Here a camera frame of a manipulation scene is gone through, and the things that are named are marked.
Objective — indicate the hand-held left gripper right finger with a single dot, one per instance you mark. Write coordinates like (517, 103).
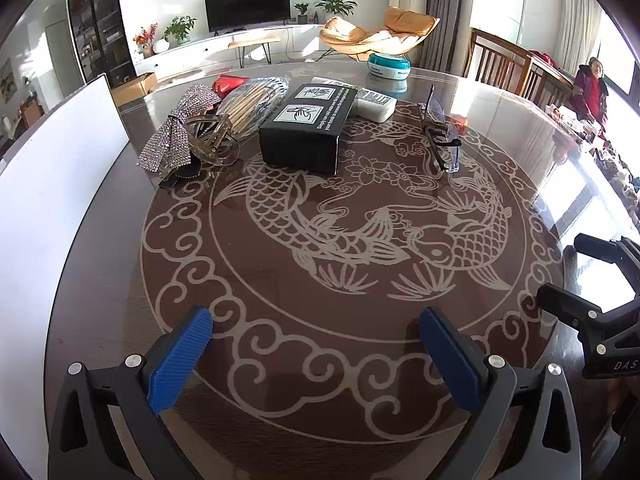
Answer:
(450, 360)

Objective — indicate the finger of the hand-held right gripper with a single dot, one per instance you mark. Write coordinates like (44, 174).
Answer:
(600, 247)
(570, 305)

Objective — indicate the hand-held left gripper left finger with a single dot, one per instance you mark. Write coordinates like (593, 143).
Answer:
(180, 360)

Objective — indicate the clear safety glasses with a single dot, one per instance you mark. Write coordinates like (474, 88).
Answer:
(440, 141)

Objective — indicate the brown hair claw clip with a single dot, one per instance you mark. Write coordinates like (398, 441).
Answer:
(220, 152)

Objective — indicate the rhinestone bow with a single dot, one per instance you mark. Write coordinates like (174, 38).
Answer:
(170, 135)

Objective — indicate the black cardboard box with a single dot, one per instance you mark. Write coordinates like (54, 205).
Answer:
(300, 140)

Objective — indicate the white remote-like packet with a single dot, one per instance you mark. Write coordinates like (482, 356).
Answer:
(375, 107)

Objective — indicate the cotton swab packet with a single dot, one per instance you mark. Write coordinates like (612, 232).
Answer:
(255, 100)

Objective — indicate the red packet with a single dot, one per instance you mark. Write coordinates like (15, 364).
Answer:
(230, 82)

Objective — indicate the clutter on side table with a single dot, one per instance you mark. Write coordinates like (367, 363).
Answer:
(600, 145)

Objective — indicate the wooden dining chair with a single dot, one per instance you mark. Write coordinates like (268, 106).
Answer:
(495, 60)
(547, 82)

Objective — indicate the brown cardboard box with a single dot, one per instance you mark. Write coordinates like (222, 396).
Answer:
(132, 87)

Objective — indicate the teal round tin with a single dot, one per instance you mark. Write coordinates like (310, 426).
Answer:
(389, 65)

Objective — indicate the grey curtain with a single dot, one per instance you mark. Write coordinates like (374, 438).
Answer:
(445, 10)

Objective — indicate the tan lounge chair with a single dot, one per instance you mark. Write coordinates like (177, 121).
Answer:
(347, 37)
(410, 25)

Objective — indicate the white TV cabinet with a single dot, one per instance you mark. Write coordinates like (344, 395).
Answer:
(200, 47)

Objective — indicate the white round vase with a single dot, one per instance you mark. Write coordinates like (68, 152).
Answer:
(161, 46)

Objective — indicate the red flower arrangement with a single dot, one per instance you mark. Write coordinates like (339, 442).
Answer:
(145, 37)

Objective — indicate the wooden bench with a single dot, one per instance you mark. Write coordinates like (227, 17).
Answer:
(255, 40)

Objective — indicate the framed painting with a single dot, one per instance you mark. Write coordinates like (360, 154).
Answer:
(7, 80)

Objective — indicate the bushy green potted plant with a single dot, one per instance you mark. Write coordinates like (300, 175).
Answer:
(180, 29)

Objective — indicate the dark glass display cabinet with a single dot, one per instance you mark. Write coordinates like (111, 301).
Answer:
(97, 20)

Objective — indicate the large leafy potted plant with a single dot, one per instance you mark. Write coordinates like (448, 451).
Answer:
(335, 5)

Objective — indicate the black television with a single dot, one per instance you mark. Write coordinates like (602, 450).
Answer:
(247, 5)

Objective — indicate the small potted plant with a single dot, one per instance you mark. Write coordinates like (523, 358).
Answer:
(301, 10)

